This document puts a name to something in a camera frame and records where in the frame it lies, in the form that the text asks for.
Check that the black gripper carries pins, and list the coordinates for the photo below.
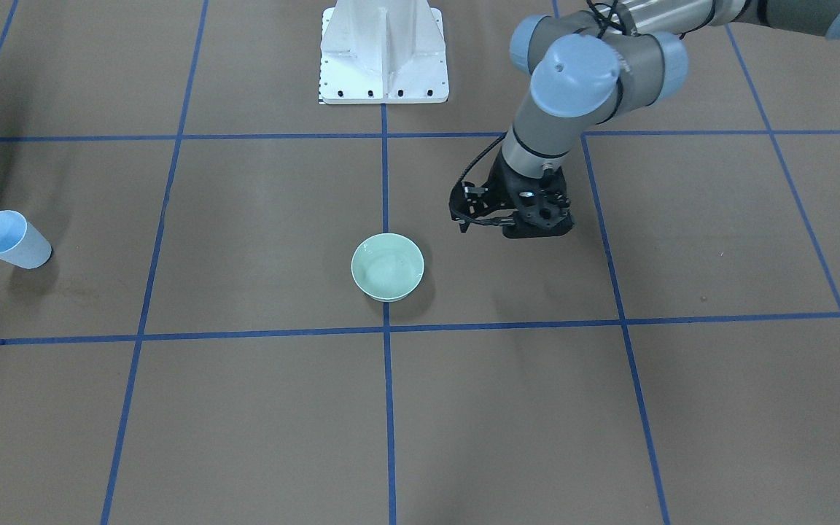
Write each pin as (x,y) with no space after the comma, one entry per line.
(502,184)

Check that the light blue plastic cup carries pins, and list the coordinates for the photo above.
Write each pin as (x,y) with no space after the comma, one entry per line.
(21,244)

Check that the green ceramic bowl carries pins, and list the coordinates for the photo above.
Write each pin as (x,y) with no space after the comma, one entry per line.
(387,267)

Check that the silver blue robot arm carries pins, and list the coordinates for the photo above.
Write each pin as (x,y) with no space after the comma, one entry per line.
(585,69)

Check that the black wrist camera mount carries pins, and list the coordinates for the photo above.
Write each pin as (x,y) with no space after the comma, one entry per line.
(539,213)

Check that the white pedestal column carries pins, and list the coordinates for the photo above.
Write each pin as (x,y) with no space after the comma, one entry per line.
(383,52)

